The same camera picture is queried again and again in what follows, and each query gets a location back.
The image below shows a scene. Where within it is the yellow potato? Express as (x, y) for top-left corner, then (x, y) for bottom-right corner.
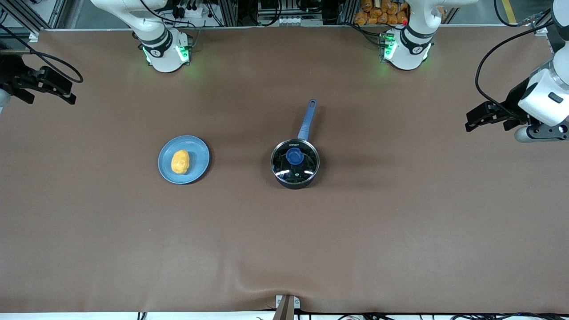
(171, 150), (192, 175)

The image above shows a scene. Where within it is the glass lid with blue knob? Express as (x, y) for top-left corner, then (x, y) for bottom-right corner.
(272, 139), (320, 185)

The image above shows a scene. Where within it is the pile of orange packets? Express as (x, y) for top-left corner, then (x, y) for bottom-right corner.
(354, 0), (446, 26)

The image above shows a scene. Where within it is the white power strip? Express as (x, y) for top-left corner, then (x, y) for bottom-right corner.
(173, 2), (209, 19)

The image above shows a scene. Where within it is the blue plate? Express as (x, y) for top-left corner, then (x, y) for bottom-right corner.
(158, 135), (211, 185)

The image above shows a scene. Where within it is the brown table mat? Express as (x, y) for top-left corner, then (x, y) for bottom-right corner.
(0, 25), (569, 314)

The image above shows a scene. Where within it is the metal table clamp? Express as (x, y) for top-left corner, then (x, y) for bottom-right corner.
(275, 294), (301, 320)

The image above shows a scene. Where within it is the black left camera bracket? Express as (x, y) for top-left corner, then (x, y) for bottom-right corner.
(528, 122), (569, 135)

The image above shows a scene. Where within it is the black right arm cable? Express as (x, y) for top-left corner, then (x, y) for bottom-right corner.
(0, 24), (84, 84)

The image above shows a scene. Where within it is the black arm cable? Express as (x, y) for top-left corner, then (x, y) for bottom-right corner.
(475, 20), (554, 121)
(0, 24), (84, 84)

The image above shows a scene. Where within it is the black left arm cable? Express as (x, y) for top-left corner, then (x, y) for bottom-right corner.
(475, 20), (554, 121)

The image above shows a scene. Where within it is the aluminium frame strut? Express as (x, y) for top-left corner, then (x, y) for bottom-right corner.
(0, 0), (68, 34)

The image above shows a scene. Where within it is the aluminium frame post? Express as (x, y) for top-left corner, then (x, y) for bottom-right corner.
(219, 0), (237, 26)
(339, 0), (359, 25)

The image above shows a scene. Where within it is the black pot with blue handle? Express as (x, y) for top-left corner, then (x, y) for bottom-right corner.
(271, 99), (321, 190)

